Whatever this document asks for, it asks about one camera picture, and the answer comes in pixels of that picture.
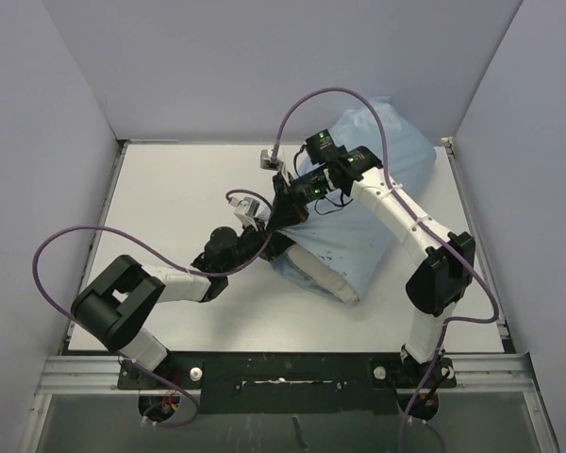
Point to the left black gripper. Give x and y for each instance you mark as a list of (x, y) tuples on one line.
[(276, 244)]

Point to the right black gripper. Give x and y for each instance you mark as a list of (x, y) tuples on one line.
[(287, 208)]

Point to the white pillow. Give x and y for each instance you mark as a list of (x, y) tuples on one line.
[(321, 276)]

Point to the light blue pillowcase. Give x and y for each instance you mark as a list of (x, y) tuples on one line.
[(352, 241)]

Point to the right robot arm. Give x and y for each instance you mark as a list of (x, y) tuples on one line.
[(444, 260)]

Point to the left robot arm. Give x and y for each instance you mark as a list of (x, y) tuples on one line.
[(115, 305)]

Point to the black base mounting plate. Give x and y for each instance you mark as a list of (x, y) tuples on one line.
[(294, 383)]

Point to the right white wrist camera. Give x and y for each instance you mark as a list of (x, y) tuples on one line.
[(268, 160)]

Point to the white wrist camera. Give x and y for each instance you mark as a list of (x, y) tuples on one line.
[(246, 211), (268, 160)]

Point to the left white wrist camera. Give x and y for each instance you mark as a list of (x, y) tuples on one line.
[(246, 211)]

